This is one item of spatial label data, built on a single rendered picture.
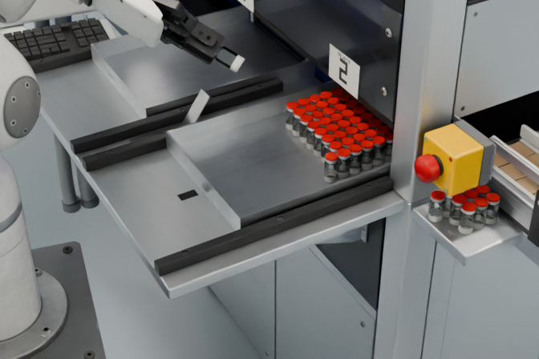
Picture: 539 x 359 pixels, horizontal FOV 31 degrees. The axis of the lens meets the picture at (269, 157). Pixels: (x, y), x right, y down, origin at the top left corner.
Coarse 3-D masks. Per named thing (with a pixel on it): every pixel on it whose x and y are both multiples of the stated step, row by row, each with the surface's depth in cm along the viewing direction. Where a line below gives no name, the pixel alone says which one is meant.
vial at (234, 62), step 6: (222, 48) 123; (228, 48) 123; (216, 54) 123; (222, 54) 122; (228, 54) 123; (234, 54) 123; (216, 60) 123; (222, 60) 123; (228, 60) 123; (234, 60) 123; (240, 60) 123; (228, 66) 123; (234, 66) 123; (240, 66) 123
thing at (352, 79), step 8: (336, 48) 153; (336, 56) 154; (344, 56) 151; (336, 64) 154; (344, 64) 152; (352, 64) 150; (336, 72) 155; (352, 72) 151; (336, 80) 156; (352, 80) 151; (344, 88) 154; (352, 88) 152
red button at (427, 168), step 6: (420, 156) 136; (426, 156) 135; (432, 156) 135; (420, 162) 135; (426, 162) 134; (432, 162) 134; (414, 168) 137; (420, 168) 135; (426, 168) 134; (432, 168) 134; (438, 168) 134; (420, 174) 135; (426, 174) 134; (432, 174) 134; (438, 174) 135; (420, 180) 137; (426, 180) 135; (432, 180) 135
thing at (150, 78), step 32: (224, 32) 193; (256, 32) 193; (96, 64) 182; (128, 64) 182; (160, 64) 182; (192, 64) 182; (256, 64) 182; (288, 64) 182; (128, 96) 170; (160, 96) 173; (192, 96) 168
